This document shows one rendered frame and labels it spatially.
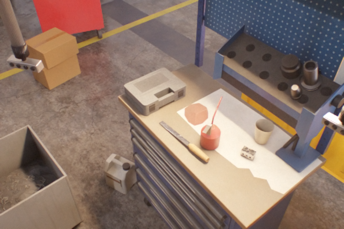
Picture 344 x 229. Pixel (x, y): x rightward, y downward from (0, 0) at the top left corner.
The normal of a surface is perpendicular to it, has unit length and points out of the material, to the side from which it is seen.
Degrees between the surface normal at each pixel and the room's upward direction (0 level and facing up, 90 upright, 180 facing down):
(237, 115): 0
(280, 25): 90
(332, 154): 90
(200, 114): 40
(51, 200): 90
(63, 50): 90
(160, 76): 0
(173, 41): 0
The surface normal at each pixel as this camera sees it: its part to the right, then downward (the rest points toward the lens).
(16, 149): 0.66, 0.51
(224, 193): 0.00, -0.75
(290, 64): -0.37, -0.48
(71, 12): 0.37, 0.62
